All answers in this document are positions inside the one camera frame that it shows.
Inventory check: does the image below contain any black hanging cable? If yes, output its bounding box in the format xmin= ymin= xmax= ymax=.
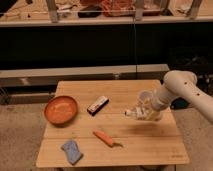
xmin=132 ymin=0 xmax=139 ymax=80

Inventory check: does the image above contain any orange bowl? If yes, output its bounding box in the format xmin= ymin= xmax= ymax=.
xmin=44 ymin=96 xmax=78 ymax=125

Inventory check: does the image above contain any teal object on floor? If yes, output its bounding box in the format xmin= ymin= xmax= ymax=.
xmin=171 ymin=98 xmax=189 ymax=110

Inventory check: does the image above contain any small white bottle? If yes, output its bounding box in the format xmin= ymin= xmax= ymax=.
xmin=125 ymin=107 xmax=142 ymax=119

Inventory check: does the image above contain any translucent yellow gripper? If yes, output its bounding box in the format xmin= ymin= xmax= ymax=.
xmin=135 ymin=98 xmax=162 ymax=121

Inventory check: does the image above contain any orange carrot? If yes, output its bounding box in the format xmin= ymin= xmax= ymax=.
xmin=93 ymin=131 xmax=122 ymax=147

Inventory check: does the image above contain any white plastic cup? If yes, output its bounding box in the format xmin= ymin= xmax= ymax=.
xmin=138 ymin=91 xmax=153 ymax=106

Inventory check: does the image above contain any red object on shelf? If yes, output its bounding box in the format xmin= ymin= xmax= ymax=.
xmin=101 ymin=0 xmax=134 ymax=17

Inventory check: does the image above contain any wooden folding table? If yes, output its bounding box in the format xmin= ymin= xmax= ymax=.
xmin=36 ymin=80 xmax=189 ymax=168

